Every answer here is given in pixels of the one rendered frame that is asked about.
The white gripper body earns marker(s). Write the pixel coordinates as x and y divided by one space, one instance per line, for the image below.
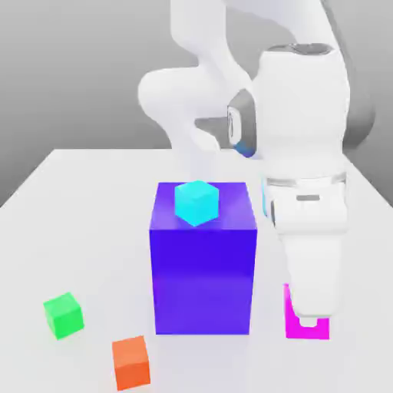
313 276

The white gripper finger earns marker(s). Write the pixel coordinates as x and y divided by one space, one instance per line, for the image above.
308 321

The small magenta cube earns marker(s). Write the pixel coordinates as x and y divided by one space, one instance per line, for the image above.
291 327

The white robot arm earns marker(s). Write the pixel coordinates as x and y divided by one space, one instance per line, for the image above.
301 122

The small cyan cube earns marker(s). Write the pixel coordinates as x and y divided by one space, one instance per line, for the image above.
196 202

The small orange cube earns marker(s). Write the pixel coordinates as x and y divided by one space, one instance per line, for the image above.
131 363

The small green cube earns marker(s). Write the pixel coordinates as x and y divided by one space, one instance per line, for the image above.
64 316

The large blue box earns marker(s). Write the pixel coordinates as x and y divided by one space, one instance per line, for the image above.
202 276

